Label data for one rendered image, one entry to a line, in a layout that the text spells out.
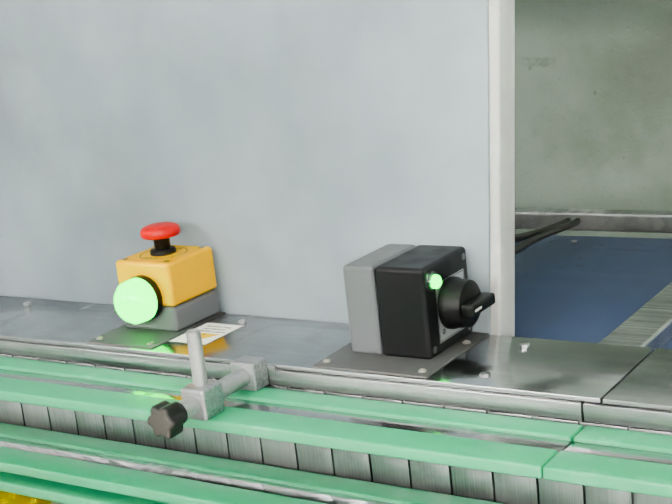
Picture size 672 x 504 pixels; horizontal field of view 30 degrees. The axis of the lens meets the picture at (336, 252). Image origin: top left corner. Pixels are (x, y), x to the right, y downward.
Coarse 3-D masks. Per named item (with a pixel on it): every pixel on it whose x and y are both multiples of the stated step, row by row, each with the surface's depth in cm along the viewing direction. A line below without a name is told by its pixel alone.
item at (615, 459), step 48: (0, 384) 118; (48, 384) 116; (96, 384) 116; (144, 384) 113; (240, 432) 101; (288, 432) 98; (336, 432) 97; (384, 432) 96; (432, 432) 95; (480, 432) 94; (528, 432) 93; (576, 432) 92; (624, 432) 90; (576, 480) 85; (624, 480) 83
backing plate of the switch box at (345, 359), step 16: (480, 336) 109; (336, 352) 110; (352, 352) 109; (448, 352) 106; (336, 368) 106; (352, 368) 105; (368, 368) 104; (384, 368) 104; (400, 368) 104; (416, 368) 103; (432, 368) 103
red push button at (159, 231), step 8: (152, 224) 124; (160, 224) 123; (168, 224) 123; (176, 224) 124; (144, 232) 122; (152, 232) 122; (160, 232) 122; (168, 232) 122; (176, 232) 123; (160, 240) 123; (168, 240) 124; (160, 248) 123; (168, 248) 124
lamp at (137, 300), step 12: (144, 276) 121; (120, 288) 120; (132, 288) 120; (144, 288) 120; (156, 288) 121; (120, 300) 120; (132, 300) 119; (144, 300) 119; (156, 300) 120; (120, 312) 121; (132, 312) 120; (144, 312) 120; (156, 312) 121
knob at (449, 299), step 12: (456, 276) 107; (444, 288) 105; (456, 288) 105; (468, 288) 105; (444, 300) 105; (456, 300) 104; (468, 300) 105; (480, 300) 105; (492, 300) 106; (444, 312) 105; (456, 312) 104; (468, 312) 104; (480, 312) 105; (444, 324) 106; (456, 324) 105; (468, 324) 105
